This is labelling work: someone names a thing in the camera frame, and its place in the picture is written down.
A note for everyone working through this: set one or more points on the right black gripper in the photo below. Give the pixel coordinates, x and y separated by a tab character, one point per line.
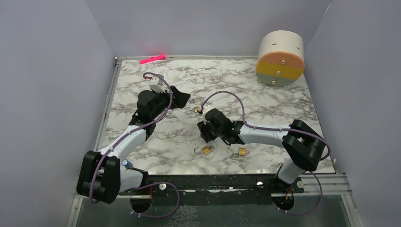
204	133

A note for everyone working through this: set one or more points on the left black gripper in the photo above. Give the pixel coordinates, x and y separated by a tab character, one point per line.
179	99

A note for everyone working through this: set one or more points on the brass padlock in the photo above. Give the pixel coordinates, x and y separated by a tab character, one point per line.
204	150
193	111
242	152

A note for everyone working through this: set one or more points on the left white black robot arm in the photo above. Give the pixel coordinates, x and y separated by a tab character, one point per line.
100	177

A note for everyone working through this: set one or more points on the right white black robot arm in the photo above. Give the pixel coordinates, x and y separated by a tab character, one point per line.
303	145

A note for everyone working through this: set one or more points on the pink marker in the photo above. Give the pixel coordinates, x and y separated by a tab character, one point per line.
152	59

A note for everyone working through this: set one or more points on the blue capacitor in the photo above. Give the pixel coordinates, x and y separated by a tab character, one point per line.
127	164

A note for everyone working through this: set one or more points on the cream cylinder with coloured face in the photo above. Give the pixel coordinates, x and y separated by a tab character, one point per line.
280	58

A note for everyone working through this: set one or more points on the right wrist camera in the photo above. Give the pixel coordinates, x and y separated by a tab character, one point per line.
204	109

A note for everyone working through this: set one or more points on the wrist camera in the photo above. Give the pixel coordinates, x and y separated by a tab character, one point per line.
155	84
204	109

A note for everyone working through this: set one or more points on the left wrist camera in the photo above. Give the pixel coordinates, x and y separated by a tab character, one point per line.
155	84

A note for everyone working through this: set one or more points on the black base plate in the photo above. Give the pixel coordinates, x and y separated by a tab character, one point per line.
218	199

